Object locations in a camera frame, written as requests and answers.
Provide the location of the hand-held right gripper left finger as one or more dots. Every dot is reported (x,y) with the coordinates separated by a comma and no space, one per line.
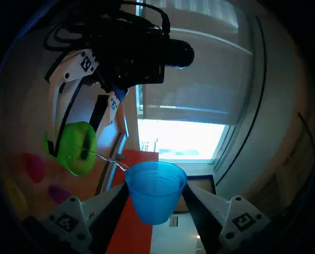
(86,211)

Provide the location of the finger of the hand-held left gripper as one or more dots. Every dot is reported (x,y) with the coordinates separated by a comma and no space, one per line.
(72,67)
(113,111)

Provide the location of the blue plastic cup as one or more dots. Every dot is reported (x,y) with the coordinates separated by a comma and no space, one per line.
(155,195)

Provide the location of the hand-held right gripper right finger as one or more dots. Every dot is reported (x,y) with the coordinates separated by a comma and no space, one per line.
(221,211)

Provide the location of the pink plastic cup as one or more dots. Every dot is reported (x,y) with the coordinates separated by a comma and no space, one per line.
(35,168)

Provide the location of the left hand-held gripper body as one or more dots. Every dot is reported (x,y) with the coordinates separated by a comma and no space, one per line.
(131,58)

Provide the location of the green plastic cup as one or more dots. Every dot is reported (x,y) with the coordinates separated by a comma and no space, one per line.
(75,148)

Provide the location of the red desk screen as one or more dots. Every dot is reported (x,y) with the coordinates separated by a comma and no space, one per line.
(131,232)

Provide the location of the yellow plastic cup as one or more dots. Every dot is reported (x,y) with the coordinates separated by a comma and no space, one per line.
(16,197)

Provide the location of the purple plastic cup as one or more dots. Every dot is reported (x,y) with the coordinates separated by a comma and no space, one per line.
(58,193)

